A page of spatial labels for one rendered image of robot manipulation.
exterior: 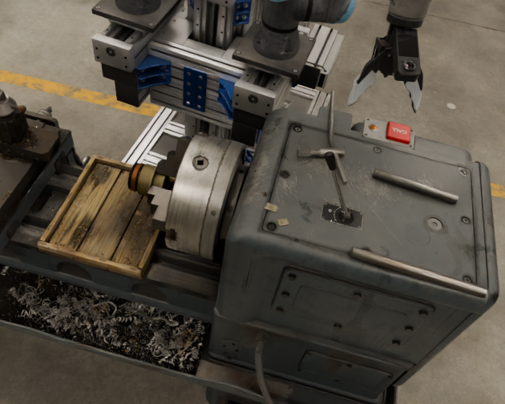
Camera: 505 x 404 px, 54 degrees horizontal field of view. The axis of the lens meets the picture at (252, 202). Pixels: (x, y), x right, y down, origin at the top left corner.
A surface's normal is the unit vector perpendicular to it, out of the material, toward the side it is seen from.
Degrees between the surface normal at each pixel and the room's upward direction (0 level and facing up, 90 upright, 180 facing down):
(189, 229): 72
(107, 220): 0
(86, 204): 0
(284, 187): 0
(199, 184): 29
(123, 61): 90
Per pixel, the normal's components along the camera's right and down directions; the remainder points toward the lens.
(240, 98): -0.33, 0.72
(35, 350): 0.12, -0.61
